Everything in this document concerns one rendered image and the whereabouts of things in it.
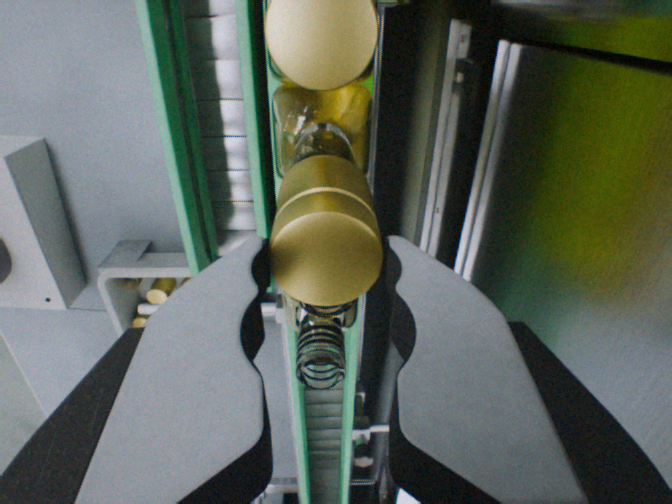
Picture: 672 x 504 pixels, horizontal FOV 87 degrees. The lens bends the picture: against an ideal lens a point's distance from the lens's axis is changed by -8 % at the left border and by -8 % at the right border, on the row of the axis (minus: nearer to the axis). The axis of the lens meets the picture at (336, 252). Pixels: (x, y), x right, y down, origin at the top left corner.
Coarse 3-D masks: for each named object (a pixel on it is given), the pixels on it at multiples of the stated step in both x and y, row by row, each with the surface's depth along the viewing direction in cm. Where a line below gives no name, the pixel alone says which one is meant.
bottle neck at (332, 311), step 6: (354, 300) 19; (306, 306) 19; (312, 306) 19; (318, 306) 19; (324, 306) 20; (330, 306) 20; (336, 306) 19; (342, 306) 19; (348, 306) 19; (312, 312) 19; (318, 312) 19; (324, 312) 19; (330, 312) 19; (336, 312) 19; (342, 312) 19
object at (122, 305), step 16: (112, 272) 54; (128, 272) 54; (144, 272) 54; (160, 272) 54; (176, 272) 54; (112, 288) 57; (144, 288) 64; (176, 288) 64; (112, 304) 57; (128, 304) 61; (112, 320) 58; (128, 320) 62
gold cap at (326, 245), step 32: (320, 160) 13; (288, 192) 12; (320, 192) 11; (352, 192) 12; (288, 224) 10; (320, 224) 10; (352, 224) 10; (288, 256) 11; (320, 256) 11; (352, 256) 11; (288, 288) 11; (320, 288) 11; (352, 288) 12
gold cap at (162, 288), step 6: (156, 282) 60; (162, 282) 60; (168, 282) 61; (174, 282) 63; (150, 288) 59; (156, 288) 59; (162, 288) 60; (168, 288) 61; (174, 288) 63; (150, 294) 59; (156, 294) 59; (162, 294) 59; (168, 294) 60; (150, 300) 60; (156, 300) 60; (162, 300) 60
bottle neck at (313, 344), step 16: (304, 320) 24; (320, 320) 24; (336, 320) 24; (304, 336) 23; (320, 336) 22; (336, 336) 23; (304, 352) 22; (320, 352) 21; (336, 352) 22; (304, 368) 21; (320, 368) 23; (336, 368) 22; (304, 384) 22; (320, 384) 22; (336, 384) 22
